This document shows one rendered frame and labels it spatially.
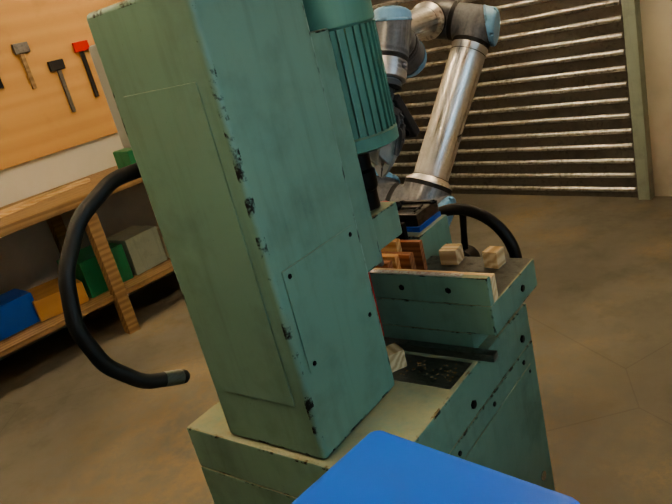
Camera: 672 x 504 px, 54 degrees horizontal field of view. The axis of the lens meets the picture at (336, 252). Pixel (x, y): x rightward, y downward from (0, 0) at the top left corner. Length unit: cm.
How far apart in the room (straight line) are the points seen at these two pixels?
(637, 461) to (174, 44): 182
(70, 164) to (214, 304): 352
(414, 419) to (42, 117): 364
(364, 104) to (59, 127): 344
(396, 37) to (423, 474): 120
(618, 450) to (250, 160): 168
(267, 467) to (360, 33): 75
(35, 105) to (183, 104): 354
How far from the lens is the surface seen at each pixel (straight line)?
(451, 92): 209
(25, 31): 449
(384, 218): 128
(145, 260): 424
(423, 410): 114
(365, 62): 119
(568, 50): 429
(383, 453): 47
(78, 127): 452
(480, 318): 123
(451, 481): 44
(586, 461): 226
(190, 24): 88
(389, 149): 149
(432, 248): 147
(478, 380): 125
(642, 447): 231
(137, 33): 96
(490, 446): 133
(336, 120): 112
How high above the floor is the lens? 144
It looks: 19 degrees down
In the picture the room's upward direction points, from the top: 14 degrees counter-clockwise
